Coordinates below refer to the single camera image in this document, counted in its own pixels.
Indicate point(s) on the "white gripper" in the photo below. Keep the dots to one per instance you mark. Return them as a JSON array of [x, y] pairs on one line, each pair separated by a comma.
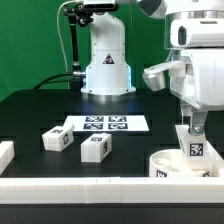
[[202, 85]]

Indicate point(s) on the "white round stool seat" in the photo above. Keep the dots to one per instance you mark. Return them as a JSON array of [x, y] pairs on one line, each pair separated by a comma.
[[171, 163]]

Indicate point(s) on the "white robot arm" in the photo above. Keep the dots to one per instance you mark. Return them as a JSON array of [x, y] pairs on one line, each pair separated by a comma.
[[194, 34]]

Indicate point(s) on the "white marker sheet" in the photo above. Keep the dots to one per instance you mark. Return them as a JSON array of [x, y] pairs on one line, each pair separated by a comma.
[[107, 123]]

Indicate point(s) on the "white U-shaped fence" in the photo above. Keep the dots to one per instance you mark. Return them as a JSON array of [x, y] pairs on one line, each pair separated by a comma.
[[55, 178]]

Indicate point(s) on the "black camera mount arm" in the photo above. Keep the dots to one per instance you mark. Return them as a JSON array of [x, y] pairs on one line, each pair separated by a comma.
[[77, 16]]

